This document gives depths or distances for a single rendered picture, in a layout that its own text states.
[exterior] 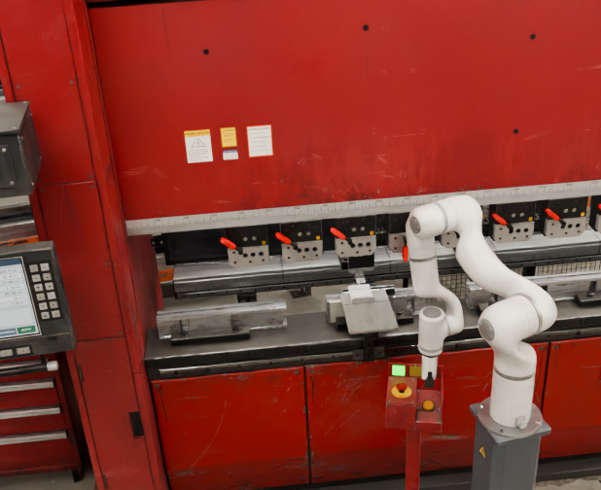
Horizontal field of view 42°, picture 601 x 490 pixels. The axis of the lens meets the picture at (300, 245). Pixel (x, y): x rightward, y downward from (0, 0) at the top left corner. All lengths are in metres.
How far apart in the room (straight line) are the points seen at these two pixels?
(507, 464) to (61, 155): 1.65
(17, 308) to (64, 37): 0.80
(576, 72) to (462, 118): 0.41
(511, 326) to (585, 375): 1.25
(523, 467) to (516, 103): 1.21
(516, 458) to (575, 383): 0.97
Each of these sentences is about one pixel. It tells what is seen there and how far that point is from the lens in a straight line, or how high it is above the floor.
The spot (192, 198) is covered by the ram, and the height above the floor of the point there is 1.47.
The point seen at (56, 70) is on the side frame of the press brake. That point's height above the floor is 2.01.
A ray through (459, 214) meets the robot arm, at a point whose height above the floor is 1.56.
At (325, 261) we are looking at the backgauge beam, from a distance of 3.31.
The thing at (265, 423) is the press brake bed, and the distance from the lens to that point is 3.24.
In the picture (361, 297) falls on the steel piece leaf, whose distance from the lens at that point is 3.03.
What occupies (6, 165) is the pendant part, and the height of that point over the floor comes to 1.85.
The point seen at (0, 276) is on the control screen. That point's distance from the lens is 2.39.
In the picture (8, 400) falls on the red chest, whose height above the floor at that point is 0.54.
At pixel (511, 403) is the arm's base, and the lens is 2.42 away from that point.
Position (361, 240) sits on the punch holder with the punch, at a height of 1.24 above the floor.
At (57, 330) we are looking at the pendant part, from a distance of 2.47.
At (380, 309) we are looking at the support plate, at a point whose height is 1.00.
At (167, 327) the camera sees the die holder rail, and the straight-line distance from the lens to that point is 3.09.
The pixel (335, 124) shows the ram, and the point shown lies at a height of 1.70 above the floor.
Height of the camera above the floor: 2.63
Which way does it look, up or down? 29 degrees down
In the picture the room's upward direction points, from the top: 3 degrees counter-clockwise
